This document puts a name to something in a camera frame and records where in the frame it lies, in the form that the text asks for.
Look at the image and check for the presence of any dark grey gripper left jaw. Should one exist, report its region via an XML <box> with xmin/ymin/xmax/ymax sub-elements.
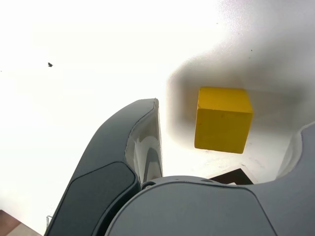
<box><xmin>46</xmin><ymin>98</ymin><xmax>163</xmax><ymax>236</ymax></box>

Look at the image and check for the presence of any black tape square outline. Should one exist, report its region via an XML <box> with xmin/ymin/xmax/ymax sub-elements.
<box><xmin>208</xmin><ymin>168</ymin><xmax>254</xmax><ymax>185</ymax></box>

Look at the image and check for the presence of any yellow cube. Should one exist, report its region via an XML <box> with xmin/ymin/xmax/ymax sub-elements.
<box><xmin>194</xmin><ymin>86</ymin><xmax>253</xmax><ymax>154</ymax></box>

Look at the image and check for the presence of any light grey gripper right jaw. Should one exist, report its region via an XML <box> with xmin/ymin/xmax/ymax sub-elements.
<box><xmin>104</xmin><ymin>122</ymin><xmax>315</xmax><ymax>236</ymax></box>

